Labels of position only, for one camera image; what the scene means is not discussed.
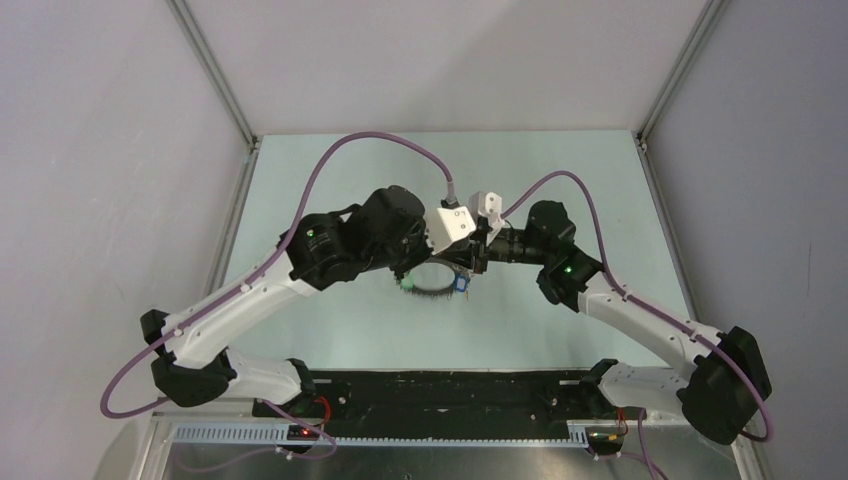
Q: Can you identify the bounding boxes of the purple cable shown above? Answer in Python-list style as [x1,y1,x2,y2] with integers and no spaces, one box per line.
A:
[99,131,460,420]
[500,170,776,444]

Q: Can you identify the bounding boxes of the right small circuit board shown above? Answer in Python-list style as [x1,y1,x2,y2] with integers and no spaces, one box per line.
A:
[587,431,626,443]

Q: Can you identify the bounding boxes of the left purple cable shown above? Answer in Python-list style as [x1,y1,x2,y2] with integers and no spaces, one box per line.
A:
[99,131,460,420]

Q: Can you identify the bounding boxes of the grey slotted cable duct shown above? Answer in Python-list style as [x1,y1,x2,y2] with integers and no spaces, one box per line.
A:
[172,423,589,448]

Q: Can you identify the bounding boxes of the left small circuit board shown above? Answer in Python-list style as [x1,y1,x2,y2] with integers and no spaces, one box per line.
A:
[286,425,321,442]

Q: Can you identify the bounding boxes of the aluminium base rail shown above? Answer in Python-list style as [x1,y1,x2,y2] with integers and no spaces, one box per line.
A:
[150,398,257,423]

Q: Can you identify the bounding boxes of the left aluminium frame post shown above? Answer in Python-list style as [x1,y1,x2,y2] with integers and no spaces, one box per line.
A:
[165,0,258,152]

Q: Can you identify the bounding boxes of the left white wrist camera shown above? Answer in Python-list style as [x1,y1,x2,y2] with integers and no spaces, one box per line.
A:
[423,206,477,255]

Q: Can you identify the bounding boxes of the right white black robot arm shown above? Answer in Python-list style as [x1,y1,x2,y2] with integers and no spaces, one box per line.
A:
[470,193,773,445]

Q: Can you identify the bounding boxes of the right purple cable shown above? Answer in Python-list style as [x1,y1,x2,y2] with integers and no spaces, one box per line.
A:
[500,170,776,444]

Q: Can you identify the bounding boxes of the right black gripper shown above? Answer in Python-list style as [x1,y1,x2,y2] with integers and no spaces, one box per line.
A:
[434,222,549,276]

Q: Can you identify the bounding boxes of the right aluminium frame post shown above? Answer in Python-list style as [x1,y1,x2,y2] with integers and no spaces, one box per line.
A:
[635,0,730,152]

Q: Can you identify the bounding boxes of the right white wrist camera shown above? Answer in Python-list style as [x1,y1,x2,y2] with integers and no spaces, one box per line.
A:
[467,191,506,246]

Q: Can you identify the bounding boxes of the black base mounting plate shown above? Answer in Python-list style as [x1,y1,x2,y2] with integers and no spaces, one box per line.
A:
[280,370,619,440]

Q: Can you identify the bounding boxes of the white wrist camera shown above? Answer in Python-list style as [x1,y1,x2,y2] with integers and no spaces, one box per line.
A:
[423,206,477,255]
[467,191,506,246]

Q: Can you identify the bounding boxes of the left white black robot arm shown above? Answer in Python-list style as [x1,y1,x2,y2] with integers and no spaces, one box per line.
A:
[141,185,477,417]

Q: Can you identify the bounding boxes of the aluminium frame post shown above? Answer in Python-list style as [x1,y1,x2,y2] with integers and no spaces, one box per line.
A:
[635,0,730,152]
[165,0,258,152]

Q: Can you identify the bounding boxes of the large metal keyring with keys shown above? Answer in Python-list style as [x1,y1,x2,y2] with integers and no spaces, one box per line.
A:
[396,259,472,299]

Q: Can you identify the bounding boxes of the small circuit board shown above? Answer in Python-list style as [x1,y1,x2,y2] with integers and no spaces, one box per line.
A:
[587,431,626,443]
[286,425,321,442]

